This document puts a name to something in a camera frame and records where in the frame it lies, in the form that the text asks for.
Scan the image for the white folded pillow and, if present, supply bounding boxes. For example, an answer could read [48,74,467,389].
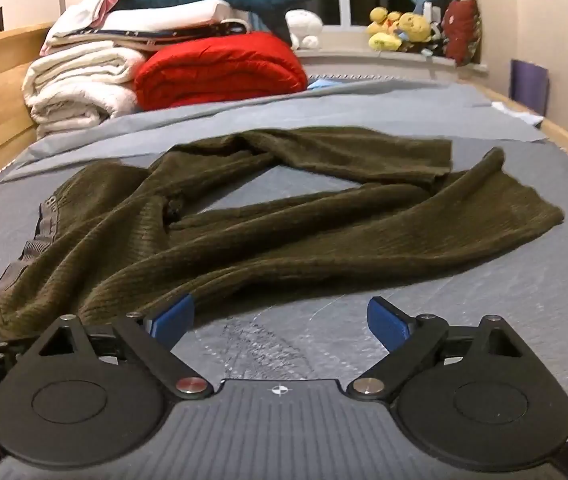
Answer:
[101,0,252,33]

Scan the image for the dark red cushion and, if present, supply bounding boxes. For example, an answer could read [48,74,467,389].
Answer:
[441,0,483,67]

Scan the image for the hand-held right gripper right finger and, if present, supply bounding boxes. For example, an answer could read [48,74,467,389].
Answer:
[346,296,526,403]

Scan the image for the olive green corduroy pants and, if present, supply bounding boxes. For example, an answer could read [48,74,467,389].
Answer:
[0,127,565,342]

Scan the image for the cream folded blanket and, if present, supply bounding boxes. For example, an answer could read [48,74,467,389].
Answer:
[22,42,147,106]

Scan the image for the dark blue starry folded bedding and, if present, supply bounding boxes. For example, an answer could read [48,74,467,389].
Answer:
[46,19,253,54]

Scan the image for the light blue cloth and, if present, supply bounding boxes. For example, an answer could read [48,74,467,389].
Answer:
[308,77,345,92]

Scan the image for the purple bag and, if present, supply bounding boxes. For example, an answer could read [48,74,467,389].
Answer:
[509,59,550,116]

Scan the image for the grey bed sheet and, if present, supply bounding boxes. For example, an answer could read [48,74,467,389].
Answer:
[1,79,550,183]

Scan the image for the white fluffy folded blanket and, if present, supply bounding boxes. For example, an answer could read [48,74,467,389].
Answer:
[28,80,139,139]

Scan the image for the red folded quilt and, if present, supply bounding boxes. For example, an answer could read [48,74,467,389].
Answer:
[134,31,309,111]

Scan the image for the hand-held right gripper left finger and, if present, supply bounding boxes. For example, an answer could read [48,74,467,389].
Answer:
[28,294,215,402]

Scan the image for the yellow duck plush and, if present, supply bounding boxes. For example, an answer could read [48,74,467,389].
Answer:
[367,7,405,52]

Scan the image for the white seal plush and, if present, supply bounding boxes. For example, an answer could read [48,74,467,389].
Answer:
[285,10,323,51]

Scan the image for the white cloth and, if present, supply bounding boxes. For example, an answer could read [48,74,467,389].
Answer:
[491,101,545,128]

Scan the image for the yellow bear plush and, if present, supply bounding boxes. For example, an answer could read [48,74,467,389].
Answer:
[399,12,436,44]

